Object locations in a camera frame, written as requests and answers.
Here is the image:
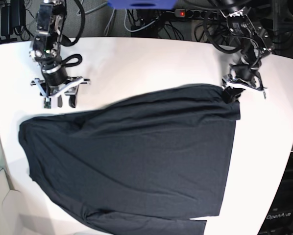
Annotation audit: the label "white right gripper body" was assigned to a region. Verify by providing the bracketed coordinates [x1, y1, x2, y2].
[30, 77, 90, 108]

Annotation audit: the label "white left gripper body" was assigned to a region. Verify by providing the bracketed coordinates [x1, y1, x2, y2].
[222, 65, 267, 99]

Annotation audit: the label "dark navy T-shirt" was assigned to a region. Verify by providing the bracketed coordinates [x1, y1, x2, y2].
[19, 85, 241, 235]

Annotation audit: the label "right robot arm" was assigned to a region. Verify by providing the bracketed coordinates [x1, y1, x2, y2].
[29, 0, 91, 109]

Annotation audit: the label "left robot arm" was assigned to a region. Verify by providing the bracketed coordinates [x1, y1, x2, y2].
[203, 0, 274, 103]

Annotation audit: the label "black adapters on floor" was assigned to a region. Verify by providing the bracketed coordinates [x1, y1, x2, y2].
[0, 0, 26, 45]

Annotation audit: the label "blue plastic bin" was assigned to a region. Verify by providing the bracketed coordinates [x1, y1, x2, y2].
[108, 0, 176, 10]

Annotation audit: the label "black OpenArm computer case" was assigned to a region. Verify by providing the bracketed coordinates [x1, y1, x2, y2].
[258, 152, 293, 235]

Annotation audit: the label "white power strip red switch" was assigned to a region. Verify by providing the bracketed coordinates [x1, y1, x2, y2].
[173, 9, 220, 20]

